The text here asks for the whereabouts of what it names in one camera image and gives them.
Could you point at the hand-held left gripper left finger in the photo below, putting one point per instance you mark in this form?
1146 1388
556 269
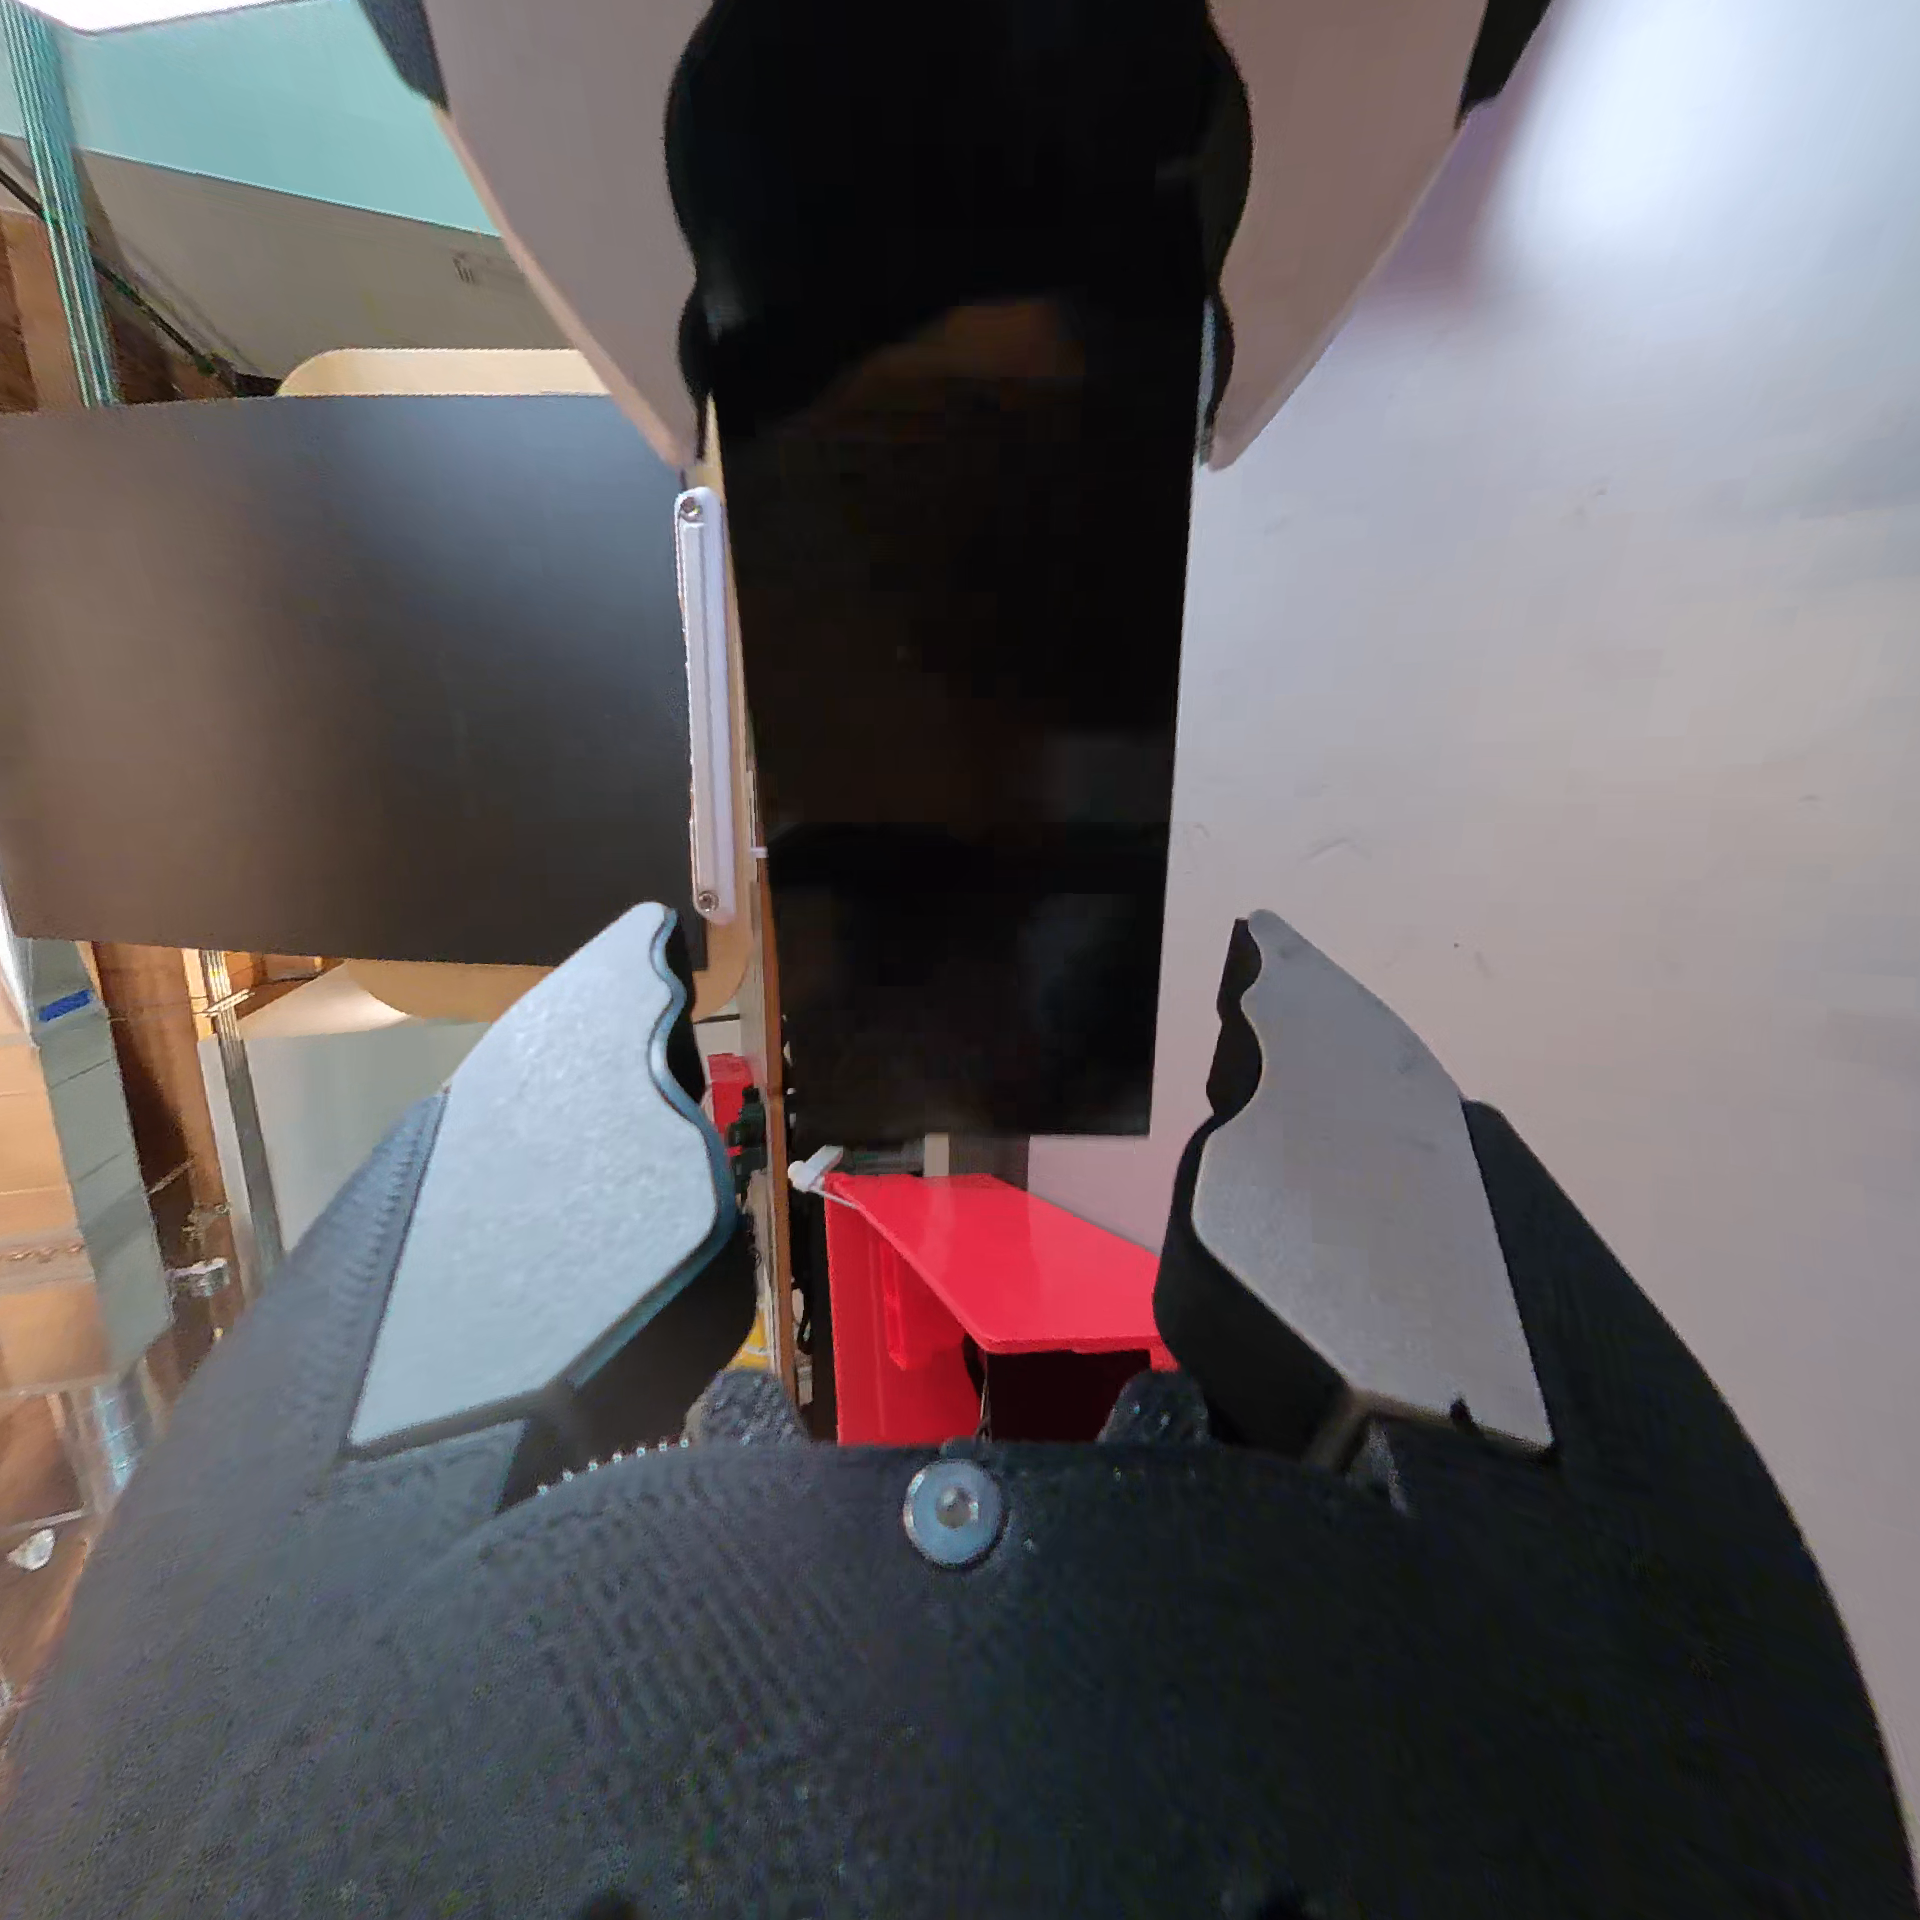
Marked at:
556 1200

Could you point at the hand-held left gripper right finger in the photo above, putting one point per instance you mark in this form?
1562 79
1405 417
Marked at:
1349 1230

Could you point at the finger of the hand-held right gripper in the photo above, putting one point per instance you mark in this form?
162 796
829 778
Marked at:
1349 180
570 180

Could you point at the red plastic bin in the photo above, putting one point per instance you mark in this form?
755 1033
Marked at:
1021 1276

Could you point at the black plate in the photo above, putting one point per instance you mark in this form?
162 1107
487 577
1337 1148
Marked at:
960 675

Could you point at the red plastic crate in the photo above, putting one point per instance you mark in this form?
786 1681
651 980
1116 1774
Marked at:
730 1095

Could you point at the white studio light panel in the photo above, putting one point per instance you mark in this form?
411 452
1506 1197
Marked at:
345 288

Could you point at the black panel with wooden frame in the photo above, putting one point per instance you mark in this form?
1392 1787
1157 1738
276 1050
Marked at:
345 675

